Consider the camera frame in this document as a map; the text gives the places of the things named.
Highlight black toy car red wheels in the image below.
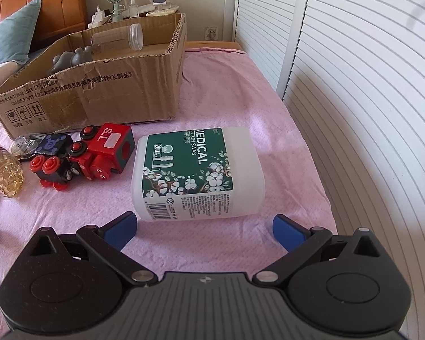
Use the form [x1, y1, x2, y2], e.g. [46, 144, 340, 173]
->
[30, 134, 82, 190]

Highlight white power strip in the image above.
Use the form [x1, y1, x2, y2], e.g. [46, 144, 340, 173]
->
[88, 5, 111, 29]

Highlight brown cardboard box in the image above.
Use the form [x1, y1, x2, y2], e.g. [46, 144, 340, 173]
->
[0, 12, 188, 139]

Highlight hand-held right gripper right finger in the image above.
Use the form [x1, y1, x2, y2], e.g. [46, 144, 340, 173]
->
[253, 215, 389, 286]

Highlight white cotton swab container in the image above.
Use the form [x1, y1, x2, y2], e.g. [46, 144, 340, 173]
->
[131, 126, 266, 222]

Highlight wooden bed headboard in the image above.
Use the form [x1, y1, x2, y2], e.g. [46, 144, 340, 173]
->
[0, 0, 87, 41]

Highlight clear plastic jar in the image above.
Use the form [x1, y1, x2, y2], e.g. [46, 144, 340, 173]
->
[91, 24, 143, 52]

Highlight clear bottle of yellow capsules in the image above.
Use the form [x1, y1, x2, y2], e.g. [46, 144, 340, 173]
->
[0, 141, 25, 199]

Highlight grey toy figure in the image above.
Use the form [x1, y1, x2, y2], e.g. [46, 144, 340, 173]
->
[48, 46, 93, 75]

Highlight red toy train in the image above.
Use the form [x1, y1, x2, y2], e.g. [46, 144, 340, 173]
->
[69, 124, 135, 181]

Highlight large blue pillow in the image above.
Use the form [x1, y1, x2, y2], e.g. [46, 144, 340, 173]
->
[0, 0, 43, 71]

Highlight pink cloth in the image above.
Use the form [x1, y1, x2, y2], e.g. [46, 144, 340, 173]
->
[0, 48, 339, 303]

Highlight blue floral bedsheet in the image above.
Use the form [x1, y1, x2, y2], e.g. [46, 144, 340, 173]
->
[28, 42, 57, 64]

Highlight white louvered closet door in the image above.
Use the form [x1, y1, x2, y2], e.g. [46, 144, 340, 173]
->
[283, 0, 425, 340]
[234, 0, 312, 94]

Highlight long white holder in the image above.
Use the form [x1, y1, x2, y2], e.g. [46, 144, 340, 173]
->
[122, 2, 156, 18]

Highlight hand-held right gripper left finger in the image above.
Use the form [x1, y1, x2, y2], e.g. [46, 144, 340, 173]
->
[27, 211, 156, 286]

